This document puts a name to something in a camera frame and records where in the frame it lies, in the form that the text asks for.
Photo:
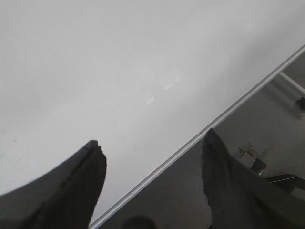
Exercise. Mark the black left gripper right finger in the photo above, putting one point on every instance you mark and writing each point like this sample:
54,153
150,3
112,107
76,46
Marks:
240,199

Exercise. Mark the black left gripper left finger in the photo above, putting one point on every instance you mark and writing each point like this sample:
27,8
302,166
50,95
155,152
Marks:
64,198

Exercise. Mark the torn tape scraps on floor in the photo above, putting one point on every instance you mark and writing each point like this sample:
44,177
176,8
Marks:
258,159

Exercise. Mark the black device with round dial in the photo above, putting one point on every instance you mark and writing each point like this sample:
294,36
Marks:
287,182

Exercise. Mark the white stand leg with caster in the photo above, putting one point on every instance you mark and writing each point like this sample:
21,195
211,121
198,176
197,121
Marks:
299,89

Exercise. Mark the white whiteboard with aluminium frame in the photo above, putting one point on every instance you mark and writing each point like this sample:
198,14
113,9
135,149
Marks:
145,78

